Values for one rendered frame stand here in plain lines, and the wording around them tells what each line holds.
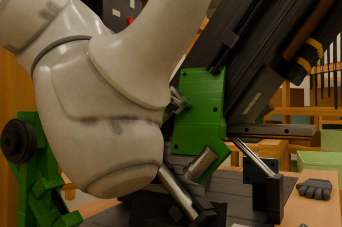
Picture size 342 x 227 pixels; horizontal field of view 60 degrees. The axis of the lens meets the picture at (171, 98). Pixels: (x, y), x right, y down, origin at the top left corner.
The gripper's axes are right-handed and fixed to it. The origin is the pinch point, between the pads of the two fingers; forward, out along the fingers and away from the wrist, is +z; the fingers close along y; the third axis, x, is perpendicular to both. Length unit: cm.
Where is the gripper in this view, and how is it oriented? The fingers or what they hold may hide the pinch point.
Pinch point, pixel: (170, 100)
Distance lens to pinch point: 67.1
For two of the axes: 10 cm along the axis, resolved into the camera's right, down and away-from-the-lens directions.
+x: -7.1, 6.9, 1.6
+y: -5.3, -6.7, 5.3
